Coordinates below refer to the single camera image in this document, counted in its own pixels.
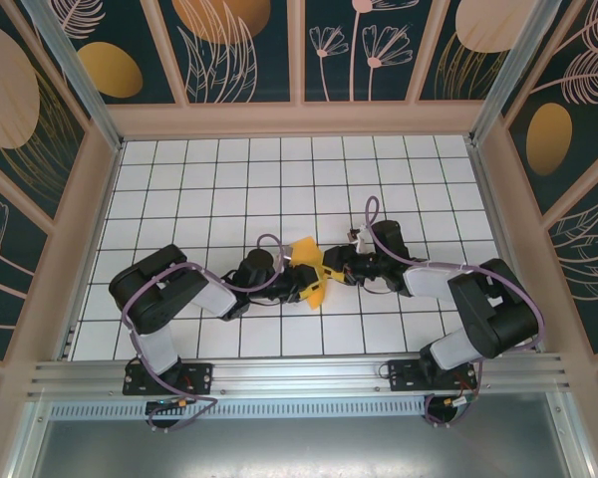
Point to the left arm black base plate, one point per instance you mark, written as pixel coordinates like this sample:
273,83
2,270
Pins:
199,378

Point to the dark panel with flower drawings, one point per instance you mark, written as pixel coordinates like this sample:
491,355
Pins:
379,30

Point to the dark panel with fern and oval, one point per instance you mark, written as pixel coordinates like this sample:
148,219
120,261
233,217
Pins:
578,149

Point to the aluminium corner post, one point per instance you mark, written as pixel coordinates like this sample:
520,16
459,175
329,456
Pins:
513,74
82,79

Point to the dark panel with orange oval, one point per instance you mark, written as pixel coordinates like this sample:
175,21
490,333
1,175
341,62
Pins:
109,70

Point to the aluminium mounting rail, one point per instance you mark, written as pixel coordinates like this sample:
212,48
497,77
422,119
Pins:
299,373

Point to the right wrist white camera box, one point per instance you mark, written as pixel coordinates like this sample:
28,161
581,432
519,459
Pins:
363,241

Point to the dark panel with single flower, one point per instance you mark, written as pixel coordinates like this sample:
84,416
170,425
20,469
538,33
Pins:
5,279

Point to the dark panel with pink leaves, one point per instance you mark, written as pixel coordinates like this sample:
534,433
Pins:
588,269

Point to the yellow cloth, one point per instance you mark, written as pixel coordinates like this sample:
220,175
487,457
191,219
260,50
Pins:
304,251

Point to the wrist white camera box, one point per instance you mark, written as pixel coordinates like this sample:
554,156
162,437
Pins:
363,241
284,256

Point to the grey metal sheet panel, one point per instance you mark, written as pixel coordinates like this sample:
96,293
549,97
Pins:
299,448

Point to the dark panel with leaf drawings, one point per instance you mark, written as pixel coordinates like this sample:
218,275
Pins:
219,74

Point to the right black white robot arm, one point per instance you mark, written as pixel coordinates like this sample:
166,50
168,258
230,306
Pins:
498,318

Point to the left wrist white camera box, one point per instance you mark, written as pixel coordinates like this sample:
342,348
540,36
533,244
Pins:
284,256

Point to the aluminium side rail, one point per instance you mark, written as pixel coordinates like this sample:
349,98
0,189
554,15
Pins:
492,199

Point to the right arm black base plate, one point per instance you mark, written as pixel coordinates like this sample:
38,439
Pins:
403,376

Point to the dark panel with gold fern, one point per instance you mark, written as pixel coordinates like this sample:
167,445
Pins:
10,99

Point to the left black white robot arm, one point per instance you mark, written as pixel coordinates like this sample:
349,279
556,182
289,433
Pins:
154,289

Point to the dark panel with beige circle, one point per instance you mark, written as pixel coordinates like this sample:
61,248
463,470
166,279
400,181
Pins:
458,74

